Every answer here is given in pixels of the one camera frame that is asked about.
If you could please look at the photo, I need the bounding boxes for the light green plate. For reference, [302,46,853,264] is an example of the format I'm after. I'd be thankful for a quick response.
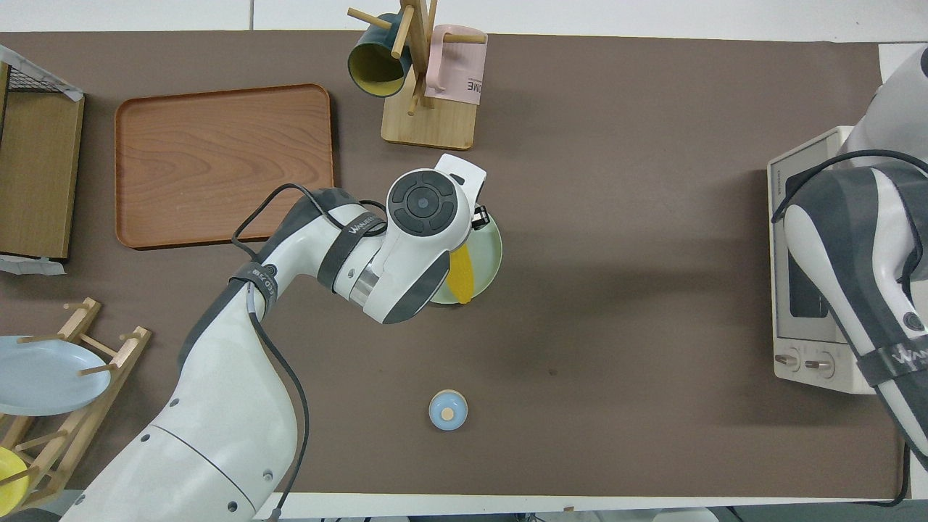
[428,214,503,307]

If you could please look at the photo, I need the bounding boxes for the yellow corn cob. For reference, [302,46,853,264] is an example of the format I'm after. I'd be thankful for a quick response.
[446,245,477,305]

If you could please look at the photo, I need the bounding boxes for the oven glass door with handle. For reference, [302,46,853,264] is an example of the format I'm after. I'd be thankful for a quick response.
[768,139,850,345]

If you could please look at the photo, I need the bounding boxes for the white toaster oven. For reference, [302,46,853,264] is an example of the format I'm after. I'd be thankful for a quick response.
[767,126,928,396]

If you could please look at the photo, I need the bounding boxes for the wooden mug tree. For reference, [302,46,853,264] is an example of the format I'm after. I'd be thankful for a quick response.
[347,0,488,152]

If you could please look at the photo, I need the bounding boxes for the pink mug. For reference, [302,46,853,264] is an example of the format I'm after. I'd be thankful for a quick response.
[424,24,488,104]

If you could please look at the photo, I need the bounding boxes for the brown table mat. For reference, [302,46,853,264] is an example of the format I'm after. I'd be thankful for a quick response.
[0,30,907,501]

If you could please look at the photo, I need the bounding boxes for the dark teal mug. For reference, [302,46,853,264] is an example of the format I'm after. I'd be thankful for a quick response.
[347,13,414,99]

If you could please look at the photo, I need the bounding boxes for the brown wooden tray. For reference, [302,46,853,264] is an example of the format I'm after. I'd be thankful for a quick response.
[115,83,337,251]

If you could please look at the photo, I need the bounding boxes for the wooden dish rack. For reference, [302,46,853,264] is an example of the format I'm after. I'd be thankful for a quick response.
[0,297,153,519]

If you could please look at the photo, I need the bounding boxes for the wooden shelf unit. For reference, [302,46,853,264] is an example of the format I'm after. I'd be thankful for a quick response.
[0,62,86,262]

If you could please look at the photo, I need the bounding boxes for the white checked cloth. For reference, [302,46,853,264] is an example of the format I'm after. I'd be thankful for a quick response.
[0,255,66,276]

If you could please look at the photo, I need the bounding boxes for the light blue plate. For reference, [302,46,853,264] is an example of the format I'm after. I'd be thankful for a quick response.
[0,335,113,417]

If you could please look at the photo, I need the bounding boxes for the yellow plate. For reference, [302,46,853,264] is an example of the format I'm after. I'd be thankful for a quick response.
[0,446,31,514]

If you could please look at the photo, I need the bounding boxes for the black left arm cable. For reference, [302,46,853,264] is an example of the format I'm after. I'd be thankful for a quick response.
[232,183,389,519]

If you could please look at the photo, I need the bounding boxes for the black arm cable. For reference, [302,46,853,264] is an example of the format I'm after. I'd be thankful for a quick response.
[232,183,389,519]
[771,149,928,225]

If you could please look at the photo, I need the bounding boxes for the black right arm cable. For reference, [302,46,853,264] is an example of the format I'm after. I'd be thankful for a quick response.
[771,149,928,225]

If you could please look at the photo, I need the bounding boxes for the black wire basket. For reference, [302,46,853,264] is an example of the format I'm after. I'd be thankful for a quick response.
[0,45,84,101]

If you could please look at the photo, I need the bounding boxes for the black oven power cable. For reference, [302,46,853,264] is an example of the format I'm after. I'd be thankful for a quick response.
[874,442,916,507]

